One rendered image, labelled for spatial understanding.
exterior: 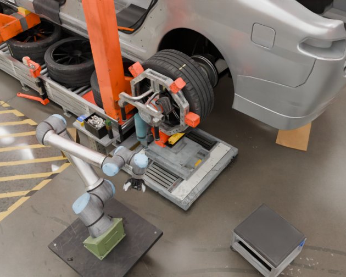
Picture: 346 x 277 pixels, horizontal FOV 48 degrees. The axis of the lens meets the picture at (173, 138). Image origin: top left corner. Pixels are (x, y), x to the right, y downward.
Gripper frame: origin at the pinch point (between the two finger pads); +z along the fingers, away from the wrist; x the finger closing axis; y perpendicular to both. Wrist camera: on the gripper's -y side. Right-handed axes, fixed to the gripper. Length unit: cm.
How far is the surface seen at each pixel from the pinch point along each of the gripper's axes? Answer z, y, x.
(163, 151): 36, -69, 31
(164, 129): -3, -59, 24
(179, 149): 32, -69, 45
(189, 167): 35, -52, 54
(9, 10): 87, -347, -167
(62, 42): 37, -218, -78
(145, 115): -23, -52, 5
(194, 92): -49, -55, 37
